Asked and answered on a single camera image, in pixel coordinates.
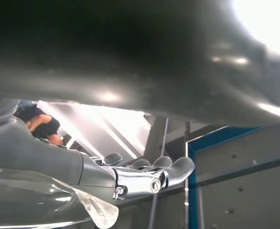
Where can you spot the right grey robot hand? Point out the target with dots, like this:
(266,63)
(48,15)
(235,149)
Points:
(46,164)

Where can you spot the person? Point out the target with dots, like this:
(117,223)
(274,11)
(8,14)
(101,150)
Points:
(39,124)

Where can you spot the grey panel with blue edge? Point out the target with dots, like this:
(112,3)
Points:
(245,177)

